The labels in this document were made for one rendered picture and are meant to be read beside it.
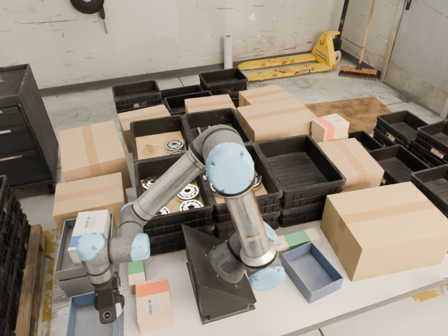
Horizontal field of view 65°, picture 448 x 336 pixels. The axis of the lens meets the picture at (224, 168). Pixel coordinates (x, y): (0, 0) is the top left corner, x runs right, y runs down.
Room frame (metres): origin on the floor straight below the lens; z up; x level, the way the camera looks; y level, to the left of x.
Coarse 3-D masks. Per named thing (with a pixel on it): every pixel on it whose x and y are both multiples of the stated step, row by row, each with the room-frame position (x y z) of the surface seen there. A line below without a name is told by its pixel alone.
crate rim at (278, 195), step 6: (246, 144) 1.48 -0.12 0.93; (252, 144) 1.48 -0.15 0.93; (258, 156) 1.38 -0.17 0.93; (264, 162) 1.33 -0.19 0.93; (204, 174) 1.25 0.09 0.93; (270, 174) 1.24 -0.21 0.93; (210, 186) 1.16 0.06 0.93; (276, 186) 1.15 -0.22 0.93; (210, 192) 1.12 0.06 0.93; (282, 192) 1.11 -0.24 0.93; (258, 198) 1.08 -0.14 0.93; (264, 198) 1.09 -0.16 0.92; (270, 198) 1.09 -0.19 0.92; (276, 198) 1.10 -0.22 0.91; (216, 204) 1.05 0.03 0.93; (222, 204) 1.05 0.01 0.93
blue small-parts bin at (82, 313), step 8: (72, 296) 0.70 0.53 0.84; (80, 296) 0.71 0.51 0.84; (88, 296) 0.71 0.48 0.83; (72, 304) 0.68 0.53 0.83; (80, 304) 0.70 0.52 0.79; (88, 304) 0.71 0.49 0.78; (72, 312) 0.66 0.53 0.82; (80, 312) 0.68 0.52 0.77; (88, 312) 0.68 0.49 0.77; (96, 312) 0.68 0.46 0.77; (72, 320) 0.64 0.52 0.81; (80, 320) 0.65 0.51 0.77; (88, 320) 0.65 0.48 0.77; (96, 320) 0.65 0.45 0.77; (72, 328) 0.61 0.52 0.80; (80, 328) 0.62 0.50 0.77; (88, 328) 0.62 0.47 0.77; (96, 328) 0.62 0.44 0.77; (104, 328) 0.62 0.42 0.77; (112, 328) 0.62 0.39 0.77
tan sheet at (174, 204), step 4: (196, 184) 1.30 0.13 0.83; (176, 196) 1.22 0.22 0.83; (200, 196) 1.21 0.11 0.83; (172, 200) 1.19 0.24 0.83; (176, 200) 1.19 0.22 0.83; (200, 200) 1.18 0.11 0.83; (168, 204) 1.16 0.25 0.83; (172, 204) 1.16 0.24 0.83; (176, 204) 1.16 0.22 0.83; (180, 204) 1.16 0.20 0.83; (168, 208) 1.14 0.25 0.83; (172, 208) 1.14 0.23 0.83; (176, 208) 1.14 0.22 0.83; (172, 212) 1.11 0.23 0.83
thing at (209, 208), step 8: (152, 160) 1.37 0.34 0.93; (160, 160) 1.37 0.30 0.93; (136, 168) 1.30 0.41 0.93; (136, 176) 1.25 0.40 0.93; (200, 176) 1.24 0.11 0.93; (136, 184) 1.19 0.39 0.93; (208, 192) 1.12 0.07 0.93; (208, 200) 1.08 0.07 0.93; (200, 208) 1.03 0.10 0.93; (208, 208) 1.03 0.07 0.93; (160, 216) 0.99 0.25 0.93; (168, 216) 0.99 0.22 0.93; (176, 216) 1.00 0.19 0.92; (184, 216) 1.01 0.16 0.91
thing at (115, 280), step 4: (116, 272) 0.71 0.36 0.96; (112, 276) 0.65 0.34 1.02; (108, 280) 0.64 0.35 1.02; (112, 280) 0.64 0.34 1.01; (116, 280) 0.68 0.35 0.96; (120, 280) 0.71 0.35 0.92; (92, 284) 0.63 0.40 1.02; (96, 284) 0.62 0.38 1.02; (100, 284) 0.62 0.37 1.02; (104, 284) 0.62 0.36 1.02; (108, 284) 0.63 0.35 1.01; (116, 284) 0.66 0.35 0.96; (120, 284) 0.69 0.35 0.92; (96, 288) 0.65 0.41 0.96; (116, 288) 0.65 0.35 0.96; (96, 292) 0.64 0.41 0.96; (116, 292) 0.64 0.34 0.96; (96, 296) 0.62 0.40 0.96; (116, 296) 0.63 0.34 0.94; (96, 300) 0.62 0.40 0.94; (116, 300) 0.63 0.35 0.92
